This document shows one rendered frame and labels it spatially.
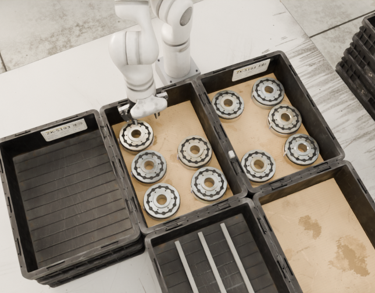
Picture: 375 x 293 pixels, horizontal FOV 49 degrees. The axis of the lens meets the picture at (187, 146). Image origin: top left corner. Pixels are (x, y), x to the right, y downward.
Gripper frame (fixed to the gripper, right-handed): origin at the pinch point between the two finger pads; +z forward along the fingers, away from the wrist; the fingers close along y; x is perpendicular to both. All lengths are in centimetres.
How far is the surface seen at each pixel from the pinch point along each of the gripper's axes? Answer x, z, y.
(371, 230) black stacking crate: 51, 8, -46
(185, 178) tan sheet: 17.5, 11.2, -5.3
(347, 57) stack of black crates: -27, 60, -108
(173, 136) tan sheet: 3.5, 11.4, -6.9
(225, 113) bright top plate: 3.4, 8.7, -24.3
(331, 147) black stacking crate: 27, 4, -46
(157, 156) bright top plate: 9.1, 8.3, 0.4
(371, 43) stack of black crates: -20, 43, -109
